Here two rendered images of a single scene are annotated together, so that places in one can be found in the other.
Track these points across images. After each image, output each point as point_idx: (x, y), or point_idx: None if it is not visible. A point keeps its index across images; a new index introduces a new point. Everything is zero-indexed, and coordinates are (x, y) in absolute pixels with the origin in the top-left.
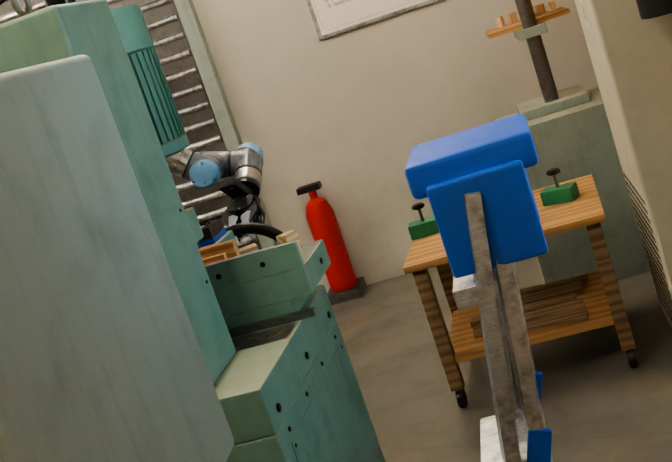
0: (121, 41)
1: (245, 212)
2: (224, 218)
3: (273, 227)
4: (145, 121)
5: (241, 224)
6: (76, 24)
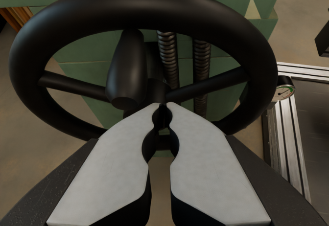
0: None
1: (99, 212)
2: (307, 209)
3: (15, 36)
4: None
5: None
6: None
